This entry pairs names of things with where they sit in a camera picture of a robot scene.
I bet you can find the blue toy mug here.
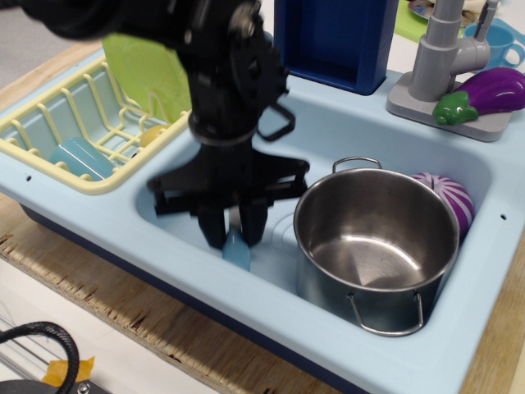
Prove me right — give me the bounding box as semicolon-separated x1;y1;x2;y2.
472;18;524;72

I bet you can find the black braided cable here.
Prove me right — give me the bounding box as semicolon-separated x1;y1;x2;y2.
0;322;80;394

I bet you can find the light blue plastic cup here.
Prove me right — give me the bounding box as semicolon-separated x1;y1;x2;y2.
49;137;114;181

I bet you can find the cream yellow dish rack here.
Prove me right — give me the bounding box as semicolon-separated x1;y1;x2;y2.
1;53;189;195

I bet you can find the purple striped toy onion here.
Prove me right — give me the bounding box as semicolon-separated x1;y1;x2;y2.
412;172;475;240

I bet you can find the green plastic board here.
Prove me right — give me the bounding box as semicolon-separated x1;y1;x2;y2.
395;1;484;43

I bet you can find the stainless steel pot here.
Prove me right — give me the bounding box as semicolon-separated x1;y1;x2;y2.
294;157;459;337

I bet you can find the light blue toy sink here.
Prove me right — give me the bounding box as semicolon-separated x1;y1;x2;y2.
1;71;524;393

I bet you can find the light green plastic plate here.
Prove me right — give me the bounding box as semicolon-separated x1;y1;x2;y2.
102;34;191;123

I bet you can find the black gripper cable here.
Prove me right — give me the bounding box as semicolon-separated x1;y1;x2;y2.
254;102;296;143

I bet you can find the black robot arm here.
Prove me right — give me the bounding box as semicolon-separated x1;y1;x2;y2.
19;1;309;249

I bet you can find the yellow masking tape piece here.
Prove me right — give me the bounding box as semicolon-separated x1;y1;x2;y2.
42;356;95;387

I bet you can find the grey toy faucet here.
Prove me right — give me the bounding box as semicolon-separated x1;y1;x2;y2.
386;0;511;142

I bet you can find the purple toy eggplant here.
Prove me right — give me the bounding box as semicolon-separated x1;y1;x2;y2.
432;67;524;126

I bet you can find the dark blue plastic box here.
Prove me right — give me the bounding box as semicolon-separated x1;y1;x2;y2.
274;0;398;95

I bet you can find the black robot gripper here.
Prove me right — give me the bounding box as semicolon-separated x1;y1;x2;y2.
148;142;309;249

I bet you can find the dark grey device base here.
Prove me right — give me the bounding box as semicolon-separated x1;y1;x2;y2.
1;380;108;394

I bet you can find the white spoon blue handle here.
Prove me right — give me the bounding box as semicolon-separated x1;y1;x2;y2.
222;206;251;271

